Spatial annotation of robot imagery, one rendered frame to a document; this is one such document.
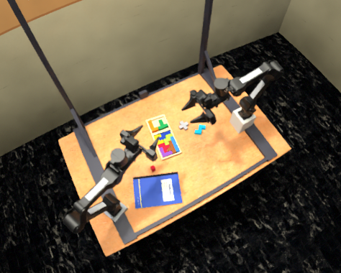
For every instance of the blue notebook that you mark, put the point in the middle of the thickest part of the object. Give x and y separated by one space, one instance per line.
157 190

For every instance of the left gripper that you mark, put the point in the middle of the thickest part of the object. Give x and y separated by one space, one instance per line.
208 116

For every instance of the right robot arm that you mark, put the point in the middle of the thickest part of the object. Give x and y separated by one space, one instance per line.
112 176

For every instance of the orange puzzle piece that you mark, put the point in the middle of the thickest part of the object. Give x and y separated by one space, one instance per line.
152 127

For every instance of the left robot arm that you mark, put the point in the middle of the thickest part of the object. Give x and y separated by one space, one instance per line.
271 70

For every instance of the brown pentomino puzzle piece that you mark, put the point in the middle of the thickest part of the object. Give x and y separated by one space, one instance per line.
171 148

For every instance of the grey cross-shaped puzzle piece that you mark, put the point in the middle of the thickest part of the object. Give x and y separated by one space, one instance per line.
183 125

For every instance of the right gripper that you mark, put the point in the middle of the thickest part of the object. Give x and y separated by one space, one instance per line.
150 154

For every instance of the purple l-shaped puzzle piece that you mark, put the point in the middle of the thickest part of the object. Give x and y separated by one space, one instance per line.
165 154

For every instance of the red puzzle piece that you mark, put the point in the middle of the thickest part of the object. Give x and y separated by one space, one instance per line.
164 147

